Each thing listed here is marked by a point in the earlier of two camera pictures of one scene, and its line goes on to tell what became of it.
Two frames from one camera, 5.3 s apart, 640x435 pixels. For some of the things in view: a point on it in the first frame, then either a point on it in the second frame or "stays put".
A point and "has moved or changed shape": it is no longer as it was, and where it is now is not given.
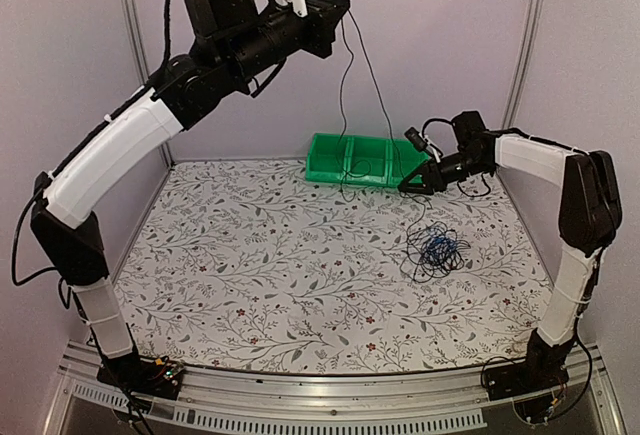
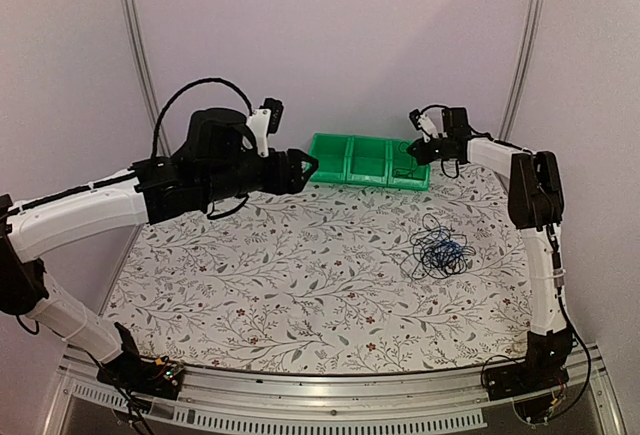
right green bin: (402, 156) stays put
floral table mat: (249, 265) stays put
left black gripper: (327, 16) -> (279, 184)
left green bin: (330, 158) stays put
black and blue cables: (438, 247) stays put
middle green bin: (368, 160) stays put
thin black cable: (403, 192) -> (405, 168)
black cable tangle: (433, 250) has moved or changed shape
